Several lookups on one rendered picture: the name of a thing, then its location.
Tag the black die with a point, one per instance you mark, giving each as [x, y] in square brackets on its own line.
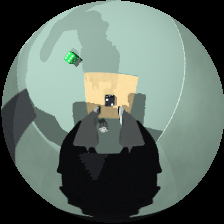
[109, 100]

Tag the green die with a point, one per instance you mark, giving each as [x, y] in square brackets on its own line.
[71, 57]

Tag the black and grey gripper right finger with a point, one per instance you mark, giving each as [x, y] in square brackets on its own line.
[138, 140]

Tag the tan flat mat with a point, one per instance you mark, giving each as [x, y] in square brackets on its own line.
[97, 85]

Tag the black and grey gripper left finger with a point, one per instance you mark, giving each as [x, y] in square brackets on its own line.
[82, 136]

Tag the white die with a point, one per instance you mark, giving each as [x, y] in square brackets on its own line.
[103, 127]

